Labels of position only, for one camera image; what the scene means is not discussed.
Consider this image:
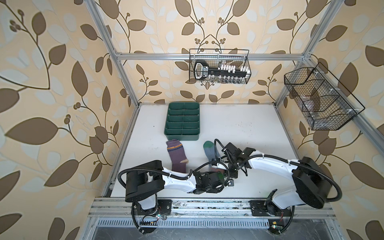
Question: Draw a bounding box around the blue orange striped sock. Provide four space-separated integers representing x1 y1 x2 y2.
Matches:
203 141 225 173

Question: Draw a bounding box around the purple sock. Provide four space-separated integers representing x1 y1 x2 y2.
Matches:
166 140 189 173

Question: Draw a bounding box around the green compartment tray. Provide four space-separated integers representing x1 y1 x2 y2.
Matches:
164 102 201 141

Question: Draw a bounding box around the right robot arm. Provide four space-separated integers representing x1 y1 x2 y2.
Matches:
214 139 343 210

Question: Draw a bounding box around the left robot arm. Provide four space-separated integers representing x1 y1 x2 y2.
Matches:
117 160 234 212

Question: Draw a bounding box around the black socket set tool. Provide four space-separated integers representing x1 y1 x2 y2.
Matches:
192 60 252 81

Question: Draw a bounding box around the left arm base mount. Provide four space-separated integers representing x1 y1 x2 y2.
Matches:
133 197 172 216

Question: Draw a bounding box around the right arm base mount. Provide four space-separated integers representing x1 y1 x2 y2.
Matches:
249 200 292 218

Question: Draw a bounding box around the back wire basket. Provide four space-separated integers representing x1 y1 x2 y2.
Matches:
189 48 252 85

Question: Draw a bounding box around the wire basket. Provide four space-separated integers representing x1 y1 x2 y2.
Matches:
189 48 252 85
284 62 366 131

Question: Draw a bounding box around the right wire basket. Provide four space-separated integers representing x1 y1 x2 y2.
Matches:
284 62 366 131

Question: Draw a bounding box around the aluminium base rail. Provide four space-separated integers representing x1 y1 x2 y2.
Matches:
88 198 336 220

